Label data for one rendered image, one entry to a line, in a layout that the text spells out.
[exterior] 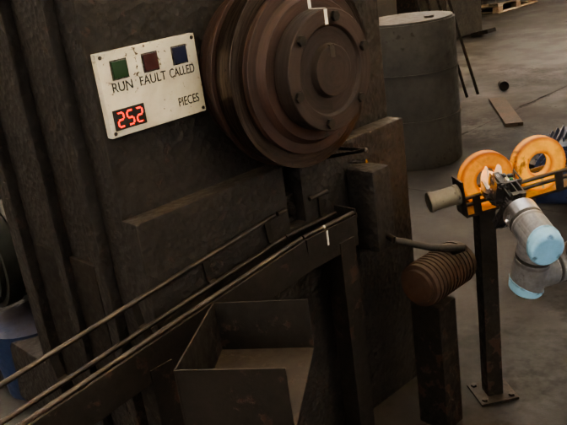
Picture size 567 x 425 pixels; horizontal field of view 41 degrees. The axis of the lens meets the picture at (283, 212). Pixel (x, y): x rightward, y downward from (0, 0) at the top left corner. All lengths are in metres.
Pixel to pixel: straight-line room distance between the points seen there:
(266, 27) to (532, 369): 1.48
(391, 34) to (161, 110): 2.91
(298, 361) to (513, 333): 1.40
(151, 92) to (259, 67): 0.24
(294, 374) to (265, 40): 0.72
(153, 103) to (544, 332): 1.70
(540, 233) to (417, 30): 2.72
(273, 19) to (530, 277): 0.90
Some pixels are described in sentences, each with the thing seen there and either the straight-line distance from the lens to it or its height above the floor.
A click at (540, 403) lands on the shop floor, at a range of 2.50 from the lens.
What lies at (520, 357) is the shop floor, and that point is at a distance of 2.72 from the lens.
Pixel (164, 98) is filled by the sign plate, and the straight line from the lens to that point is 1.74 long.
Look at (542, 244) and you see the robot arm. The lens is 1.93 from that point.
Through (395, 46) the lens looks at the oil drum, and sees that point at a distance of 4.53.
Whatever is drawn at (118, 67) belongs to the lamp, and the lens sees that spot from 1.67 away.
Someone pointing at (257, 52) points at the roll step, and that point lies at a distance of 1.71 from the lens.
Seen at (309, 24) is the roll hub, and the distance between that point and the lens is 1.73.
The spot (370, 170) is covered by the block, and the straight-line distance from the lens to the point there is 2.06.
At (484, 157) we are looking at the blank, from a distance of 2.19.
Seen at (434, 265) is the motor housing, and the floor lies 0.53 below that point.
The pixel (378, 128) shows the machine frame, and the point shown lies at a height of 0.87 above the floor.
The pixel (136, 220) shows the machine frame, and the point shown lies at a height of 0.87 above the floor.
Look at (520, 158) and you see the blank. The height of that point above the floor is 0.75.
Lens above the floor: 1.41
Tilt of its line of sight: 19 degrees down
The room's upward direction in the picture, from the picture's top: 8 degrees counter-clockwise
